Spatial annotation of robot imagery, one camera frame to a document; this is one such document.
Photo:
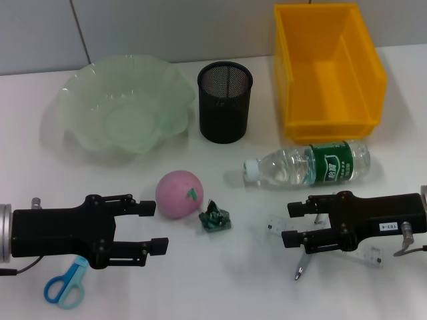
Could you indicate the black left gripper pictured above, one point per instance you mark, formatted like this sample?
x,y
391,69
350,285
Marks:
x,y
60,231

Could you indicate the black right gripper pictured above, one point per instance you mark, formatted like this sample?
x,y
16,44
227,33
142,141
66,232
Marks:
x,y
370,216

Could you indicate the pink peach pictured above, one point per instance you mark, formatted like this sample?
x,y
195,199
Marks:
x,y
177,196

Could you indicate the green plastic wrapper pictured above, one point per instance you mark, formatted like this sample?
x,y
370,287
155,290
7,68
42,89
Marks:
x,y
215,220

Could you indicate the clear green-label water bottle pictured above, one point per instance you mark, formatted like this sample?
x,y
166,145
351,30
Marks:
x,y
320,165

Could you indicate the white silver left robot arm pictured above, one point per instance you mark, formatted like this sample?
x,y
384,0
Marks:
x,y
5,233

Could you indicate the silver ballpoint pen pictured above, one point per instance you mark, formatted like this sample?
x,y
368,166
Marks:
x,y
302,266

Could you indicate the clear plastic ruler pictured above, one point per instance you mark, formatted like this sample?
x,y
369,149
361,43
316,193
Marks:
x,y
370,255

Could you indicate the blue scissors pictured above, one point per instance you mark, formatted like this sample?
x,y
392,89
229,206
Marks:
x,y
68,286

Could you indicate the pale green glass fruit plate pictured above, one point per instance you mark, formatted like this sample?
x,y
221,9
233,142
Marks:
x,y
116,110

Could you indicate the black mesh pen cup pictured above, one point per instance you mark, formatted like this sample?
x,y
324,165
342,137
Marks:
x,y
225,110

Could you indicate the silver right wrist connector plug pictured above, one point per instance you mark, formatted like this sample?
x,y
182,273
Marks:
x,y
407,233

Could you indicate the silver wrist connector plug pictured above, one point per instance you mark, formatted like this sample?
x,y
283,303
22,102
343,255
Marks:
x,y
36,203
407,233

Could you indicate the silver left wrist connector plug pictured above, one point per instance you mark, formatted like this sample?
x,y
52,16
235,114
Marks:
x,y
36,203

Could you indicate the yellow plastic bin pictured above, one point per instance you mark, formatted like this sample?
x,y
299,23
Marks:
x,y
333,83

